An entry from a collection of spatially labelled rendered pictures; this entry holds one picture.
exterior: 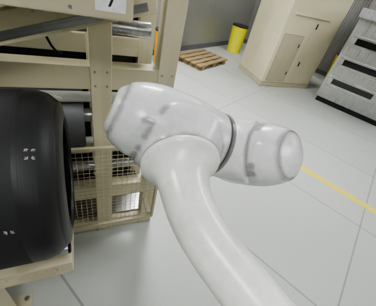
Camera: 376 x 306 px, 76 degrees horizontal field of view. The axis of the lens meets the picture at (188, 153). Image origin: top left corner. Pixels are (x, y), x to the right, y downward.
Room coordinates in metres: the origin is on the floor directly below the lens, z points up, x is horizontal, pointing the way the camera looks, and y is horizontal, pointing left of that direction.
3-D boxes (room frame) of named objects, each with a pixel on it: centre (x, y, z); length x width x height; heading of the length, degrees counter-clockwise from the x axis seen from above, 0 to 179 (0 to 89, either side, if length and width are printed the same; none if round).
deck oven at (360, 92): (5.32, -3.14, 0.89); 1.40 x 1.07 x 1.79; 61
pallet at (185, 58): (5.88, 0.28, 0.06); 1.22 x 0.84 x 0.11; 149
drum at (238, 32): (7.52, -0.51, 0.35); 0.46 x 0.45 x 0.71; 59
